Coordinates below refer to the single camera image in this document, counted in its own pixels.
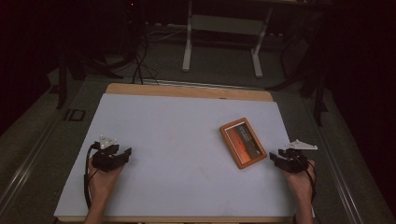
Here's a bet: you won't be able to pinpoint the black floor cables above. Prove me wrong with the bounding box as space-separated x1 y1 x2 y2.
132 27 161 86

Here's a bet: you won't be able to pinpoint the metal floor rail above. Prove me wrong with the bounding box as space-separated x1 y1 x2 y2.
140 77 266 91
0 115 64 214
301 98 366 224

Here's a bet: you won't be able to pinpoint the white metal desk frame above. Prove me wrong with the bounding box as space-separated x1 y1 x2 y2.
181 0 276 79

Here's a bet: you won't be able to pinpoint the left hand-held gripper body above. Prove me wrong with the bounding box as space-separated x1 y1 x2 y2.
92 134 127 174

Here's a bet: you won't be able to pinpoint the person's left hand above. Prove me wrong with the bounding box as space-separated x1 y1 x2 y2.
87 157 126 200

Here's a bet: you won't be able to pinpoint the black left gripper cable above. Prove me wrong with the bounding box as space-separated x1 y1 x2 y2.
82 141 101 210

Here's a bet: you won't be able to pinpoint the black floor bracket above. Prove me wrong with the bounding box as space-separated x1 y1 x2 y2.
63 108 86 122

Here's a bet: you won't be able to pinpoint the wooden photo frame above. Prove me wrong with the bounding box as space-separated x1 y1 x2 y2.
219 117 268 170

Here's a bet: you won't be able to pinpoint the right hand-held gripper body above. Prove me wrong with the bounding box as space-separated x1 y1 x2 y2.
277 138 318 175

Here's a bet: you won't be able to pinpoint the person's right hand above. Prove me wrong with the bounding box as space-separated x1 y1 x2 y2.
281 160 317 202

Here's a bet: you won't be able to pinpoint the black stand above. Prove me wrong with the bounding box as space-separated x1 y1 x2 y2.
264 59 330 128
55 50 125 110

